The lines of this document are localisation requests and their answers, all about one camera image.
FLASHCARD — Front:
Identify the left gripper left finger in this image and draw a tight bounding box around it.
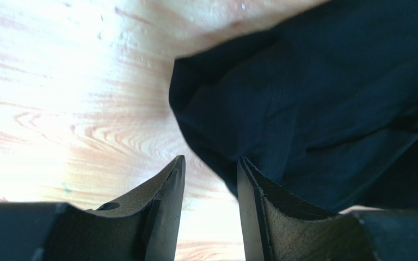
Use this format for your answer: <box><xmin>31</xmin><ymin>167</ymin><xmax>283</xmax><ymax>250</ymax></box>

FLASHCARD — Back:
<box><xmin>0</xmin><ymin>156</ymin><xmax>185</xmax><ymax>260</ymax></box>

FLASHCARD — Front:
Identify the black t-shirt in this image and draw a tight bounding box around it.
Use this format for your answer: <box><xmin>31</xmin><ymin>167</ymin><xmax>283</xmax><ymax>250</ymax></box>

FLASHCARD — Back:
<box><xmin>169</xmin><ymin>1</ymin><xmax>418</xmax><ymax>212</ymax></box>

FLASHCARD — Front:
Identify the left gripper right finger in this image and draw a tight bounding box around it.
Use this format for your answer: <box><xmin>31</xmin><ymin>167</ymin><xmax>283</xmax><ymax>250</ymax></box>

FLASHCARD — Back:
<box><xmin>237</xmin><ymin>158</ymin><xmax>418</xmax><ymax>260</ymax></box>

